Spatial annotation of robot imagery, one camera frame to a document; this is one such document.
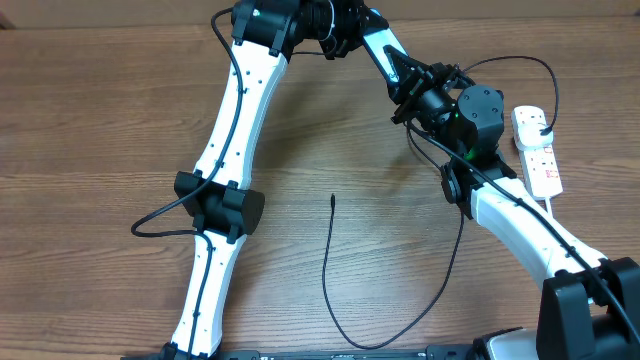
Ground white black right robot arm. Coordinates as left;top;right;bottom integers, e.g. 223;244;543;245
383;45;639;359

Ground Samsung Galaxy smartphone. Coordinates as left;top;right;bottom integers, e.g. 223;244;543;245
363;28;407;86

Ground white power extension strip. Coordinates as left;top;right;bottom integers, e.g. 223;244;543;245
511;105;563;200

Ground black USB charging cable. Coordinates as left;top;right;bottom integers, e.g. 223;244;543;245
321;55;560;351

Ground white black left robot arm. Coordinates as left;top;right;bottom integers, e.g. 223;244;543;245
160;1;389;359

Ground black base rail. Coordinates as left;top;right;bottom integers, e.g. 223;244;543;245
124;344;483;360

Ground white USB charger plug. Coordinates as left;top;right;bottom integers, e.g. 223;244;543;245
514;122;554;151

